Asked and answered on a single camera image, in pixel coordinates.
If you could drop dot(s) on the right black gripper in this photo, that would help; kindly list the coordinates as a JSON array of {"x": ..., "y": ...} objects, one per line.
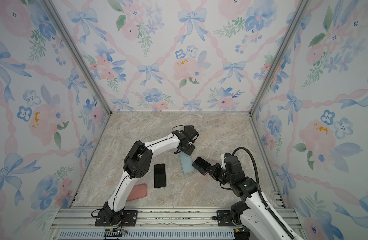
[{"x": 216, "y": 167}]

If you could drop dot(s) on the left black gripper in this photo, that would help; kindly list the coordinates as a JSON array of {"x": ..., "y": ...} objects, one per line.
[{"x": 190, "y": 152}]

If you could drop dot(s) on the light blue phone case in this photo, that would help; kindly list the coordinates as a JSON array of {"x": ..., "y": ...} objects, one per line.
[{"x": 186, "y": 163}]

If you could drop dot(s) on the black phone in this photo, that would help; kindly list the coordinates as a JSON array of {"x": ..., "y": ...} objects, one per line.
[
  {"x": 201, "y": 165},
  {"x": 160, "y": 180}
]

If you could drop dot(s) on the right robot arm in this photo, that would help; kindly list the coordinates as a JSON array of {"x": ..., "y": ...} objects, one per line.
[{"x": 253, "y": 212}]

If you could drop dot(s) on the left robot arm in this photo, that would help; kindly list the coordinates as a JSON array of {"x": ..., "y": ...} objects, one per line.
[{"x": 136, "y": 165}]

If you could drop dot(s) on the pink phone case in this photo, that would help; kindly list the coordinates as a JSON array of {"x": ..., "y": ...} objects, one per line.
[{"x": 138, "y": 192}]

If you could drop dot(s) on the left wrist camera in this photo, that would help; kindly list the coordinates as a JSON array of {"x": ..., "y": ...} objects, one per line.
[{"x": 191, "y": 133}]

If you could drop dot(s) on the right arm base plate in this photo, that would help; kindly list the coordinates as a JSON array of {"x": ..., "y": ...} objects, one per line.
[{"x": 224, "y": 219}]

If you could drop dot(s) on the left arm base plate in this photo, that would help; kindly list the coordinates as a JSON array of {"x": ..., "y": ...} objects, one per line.
[{"x": 127, "y": 218}]

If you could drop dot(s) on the aluminium rail frame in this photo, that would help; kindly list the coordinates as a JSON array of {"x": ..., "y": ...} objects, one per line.
[{"x": 152, "y": 224}]

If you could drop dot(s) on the left aluminium corner post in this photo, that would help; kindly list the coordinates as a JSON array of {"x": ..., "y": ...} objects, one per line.
[{"x": 61, "y": 27}]

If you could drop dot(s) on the aluminium corner post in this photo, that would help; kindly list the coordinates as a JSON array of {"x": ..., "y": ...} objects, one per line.
[
  {"x": 283, "y": 47},
  {"x": 61, "y": 27}
]

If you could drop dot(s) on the right aluminium corner post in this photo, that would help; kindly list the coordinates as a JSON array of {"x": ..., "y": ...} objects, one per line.
[{"x": 283, "y": 47}]

